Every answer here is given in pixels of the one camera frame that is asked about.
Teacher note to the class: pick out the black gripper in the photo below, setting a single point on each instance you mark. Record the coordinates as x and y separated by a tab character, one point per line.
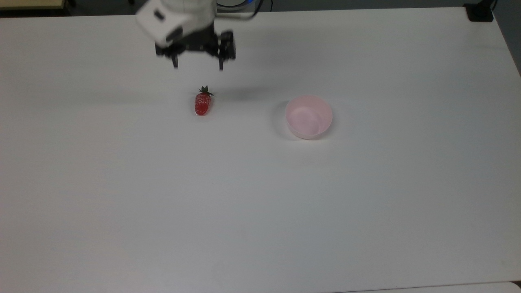
199	42

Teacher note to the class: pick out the red strawberry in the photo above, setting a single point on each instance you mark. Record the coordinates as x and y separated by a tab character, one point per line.
202	103

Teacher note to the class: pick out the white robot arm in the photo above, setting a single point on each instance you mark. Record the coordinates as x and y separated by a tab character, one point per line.
175	18

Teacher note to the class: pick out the pink plastic bowl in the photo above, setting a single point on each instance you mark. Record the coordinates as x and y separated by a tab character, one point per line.
308	118

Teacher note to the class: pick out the wooden board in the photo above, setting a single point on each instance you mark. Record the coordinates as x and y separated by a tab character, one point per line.
30	3

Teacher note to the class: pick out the black camera stand clamp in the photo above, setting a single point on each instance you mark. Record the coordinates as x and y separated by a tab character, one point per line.
480	12

